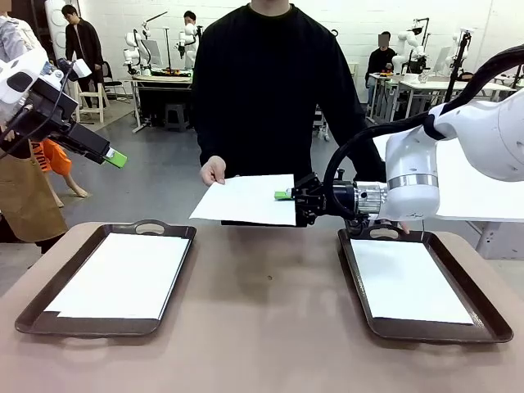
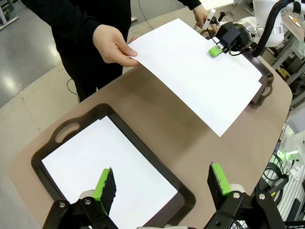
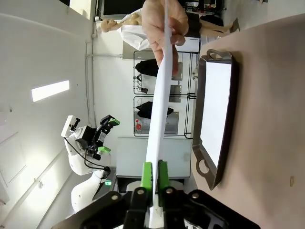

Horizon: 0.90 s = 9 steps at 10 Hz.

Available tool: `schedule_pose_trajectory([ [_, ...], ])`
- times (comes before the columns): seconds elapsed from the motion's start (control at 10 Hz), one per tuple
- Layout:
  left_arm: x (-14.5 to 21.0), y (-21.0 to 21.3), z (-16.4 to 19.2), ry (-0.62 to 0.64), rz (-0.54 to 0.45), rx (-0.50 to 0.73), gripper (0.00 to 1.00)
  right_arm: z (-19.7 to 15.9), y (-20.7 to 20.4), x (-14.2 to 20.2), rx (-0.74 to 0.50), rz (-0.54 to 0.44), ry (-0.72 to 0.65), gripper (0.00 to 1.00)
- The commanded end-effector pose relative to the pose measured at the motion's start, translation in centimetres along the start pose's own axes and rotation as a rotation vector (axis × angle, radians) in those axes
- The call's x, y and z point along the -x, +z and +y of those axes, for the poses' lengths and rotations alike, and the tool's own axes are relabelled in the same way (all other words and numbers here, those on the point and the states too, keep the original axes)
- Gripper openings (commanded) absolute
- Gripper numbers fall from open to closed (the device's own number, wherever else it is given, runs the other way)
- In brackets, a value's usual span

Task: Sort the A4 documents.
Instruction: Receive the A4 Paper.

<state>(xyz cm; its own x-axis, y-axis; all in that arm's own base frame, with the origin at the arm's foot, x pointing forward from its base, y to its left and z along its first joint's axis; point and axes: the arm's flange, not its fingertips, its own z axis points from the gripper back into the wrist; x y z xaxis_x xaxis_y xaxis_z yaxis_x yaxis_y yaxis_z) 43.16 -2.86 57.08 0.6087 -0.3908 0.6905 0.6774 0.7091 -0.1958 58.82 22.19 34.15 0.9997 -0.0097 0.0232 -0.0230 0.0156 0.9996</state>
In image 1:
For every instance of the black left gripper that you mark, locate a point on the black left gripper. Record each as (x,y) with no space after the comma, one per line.
(53,110)

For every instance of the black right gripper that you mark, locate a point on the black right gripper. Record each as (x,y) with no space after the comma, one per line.
(311,200)

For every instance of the white A4 paper sheet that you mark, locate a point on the white A4 paper sheet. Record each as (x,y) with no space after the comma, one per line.
(51,309)
(409,282)
(245,200)
(123,278)

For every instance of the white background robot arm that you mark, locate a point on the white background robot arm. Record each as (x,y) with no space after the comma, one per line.
(456,39)
(403,41)
(189,34)
(131,45)

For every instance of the person's right forearm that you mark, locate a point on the person's right forearm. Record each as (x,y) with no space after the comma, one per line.
(209,143)

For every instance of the person's right hand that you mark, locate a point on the person's right hand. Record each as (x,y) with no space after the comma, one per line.
(213,170)

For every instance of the person's left hand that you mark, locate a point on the person's left hand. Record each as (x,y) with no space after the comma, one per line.
(404,228)

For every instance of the mannequin in orange shorts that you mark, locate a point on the mannequin in orange shorts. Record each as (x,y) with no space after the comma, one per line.
(57,157)

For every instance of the white folding chair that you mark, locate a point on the white folding chair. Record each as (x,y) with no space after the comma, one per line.
(92,98)

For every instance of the black office chair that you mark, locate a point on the black office chair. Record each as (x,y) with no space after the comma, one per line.
(109,73)

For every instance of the table with black skirt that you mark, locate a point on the table with black skirt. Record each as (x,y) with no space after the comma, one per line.
(163,98)

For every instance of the grey plastic stool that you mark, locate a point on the grey plastic stool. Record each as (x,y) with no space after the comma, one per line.
(177,116)

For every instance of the person in black sweater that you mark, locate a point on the person in black sweater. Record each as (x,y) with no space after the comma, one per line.
(266,102)

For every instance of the standing man in black coat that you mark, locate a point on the standing man in black coat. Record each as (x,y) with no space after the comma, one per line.
(84,45)

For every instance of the tall white panel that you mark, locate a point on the tall white panel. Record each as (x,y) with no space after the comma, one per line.
(55,24)

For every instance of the person behind background robots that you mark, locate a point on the person behind background robots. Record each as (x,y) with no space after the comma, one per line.
(189,17)

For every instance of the seated person in black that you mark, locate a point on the seated person in black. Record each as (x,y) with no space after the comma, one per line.
(380,59)

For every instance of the brown plastic serving tray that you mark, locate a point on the brown plastic serving tray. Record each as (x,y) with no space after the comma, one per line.
(102,326)
(425,331)

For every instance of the large white table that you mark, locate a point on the large white table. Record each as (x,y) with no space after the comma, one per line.
(462,196)

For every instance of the long white background table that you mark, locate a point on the long white background table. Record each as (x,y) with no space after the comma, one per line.
(438,85)

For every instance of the black tripod pole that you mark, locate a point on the black tripod pole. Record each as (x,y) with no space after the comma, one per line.
(457,61)

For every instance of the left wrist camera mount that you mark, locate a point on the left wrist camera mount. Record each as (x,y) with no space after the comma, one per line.
(82,67)

